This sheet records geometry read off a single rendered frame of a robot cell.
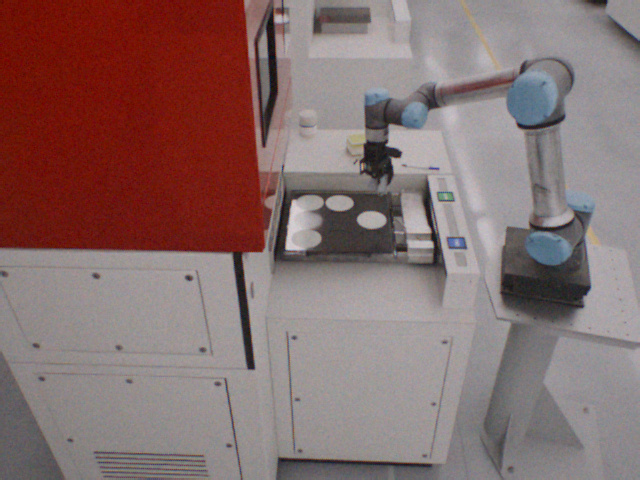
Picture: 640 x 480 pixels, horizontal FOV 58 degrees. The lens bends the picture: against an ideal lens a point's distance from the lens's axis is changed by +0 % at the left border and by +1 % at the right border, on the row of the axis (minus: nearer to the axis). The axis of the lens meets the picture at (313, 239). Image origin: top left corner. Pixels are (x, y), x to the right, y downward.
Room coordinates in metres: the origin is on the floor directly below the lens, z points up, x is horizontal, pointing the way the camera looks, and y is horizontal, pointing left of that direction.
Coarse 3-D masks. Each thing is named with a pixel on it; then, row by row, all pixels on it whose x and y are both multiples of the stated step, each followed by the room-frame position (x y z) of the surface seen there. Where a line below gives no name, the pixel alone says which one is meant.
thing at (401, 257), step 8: (288, 256) 1.50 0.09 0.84; (296, 256) 1.50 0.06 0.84; (304, 256) 1.50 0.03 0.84; (312, 256) 1.50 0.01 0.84; (320, 256) 1.50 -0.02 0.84; (328, 256) 1.50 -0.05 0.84; (336, 256) 1.49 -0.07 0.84; (344, 256) 1.49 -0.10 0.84; (352, 256) 1.49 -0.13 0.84; (360, 256) 1.49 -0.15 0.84; (376, 256) 1.49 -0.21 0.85; (384, 256) 1.48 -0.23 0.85; (400, 256) 1.48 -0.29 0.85
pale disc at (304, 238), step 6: (294, 234) 1.55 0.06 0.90; (300, 234) 1.55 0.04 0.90; (306, 234) 1.54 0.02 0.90; (312, 234) 1.54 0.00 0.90; (318, 234) 1.54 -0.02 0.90; (294, 240) 1.51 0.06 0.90; (300, 240) 1.51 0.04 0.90; (306, 240) 1.51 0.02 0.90; (312, 240) 1.51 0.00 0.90; (318, 240) 1.51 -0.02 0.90; (300, 246) 1.48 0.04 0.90; (306, 246) 1.48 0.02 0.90; (312, 246) 1.48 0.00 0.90
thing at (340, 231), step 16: (320, 208) 1.70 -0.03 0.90; (352, 208) 1.69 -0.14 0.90; (368, 208) 1.69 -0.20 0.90; (384, 208) 1.69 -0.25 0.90; (304, 224) 1.60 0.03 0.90; (320, 224) 1.60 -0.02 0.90; (336, 224) 1.60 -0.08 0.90; (352, 224) 1.60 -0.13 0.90; (384, 224) 1.59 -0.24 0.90; (288, 240) 1.51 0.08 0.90; (336, 240) 1.51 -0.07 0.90; (352, 240) 1.51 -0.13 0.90; (368, 240) 1.51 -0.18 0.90; (384, 240) 1.50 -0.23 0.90
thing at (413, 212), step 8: (400, 200) 1.79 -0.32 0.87; (408, 200) 1.77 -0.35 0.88; (416, 200) 1.77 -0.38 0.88; (408, 208) 1.72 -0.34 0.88; (416, 208) 1.71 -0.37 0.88; (424, 208) 1.71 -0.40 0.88; (408, 216) 1.67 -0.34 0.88; (416, 216) 1.66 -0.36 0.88; (424, 216) 1.66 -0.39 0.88; (408, 224) 1.62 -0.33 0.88; (416, 224) 1.62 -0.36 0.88; (424, 224) 1.62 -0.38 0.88; (408, 240) 1.53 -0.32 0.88; (416, 240) 1.53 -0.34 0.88; (424, 240) 1.52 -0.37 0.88; (408, 256) 1.45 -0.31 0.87; (416, 256) 1.44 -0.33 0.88; (424, 256) 1.44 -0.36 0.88; (432, 256) 1.44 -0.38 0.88
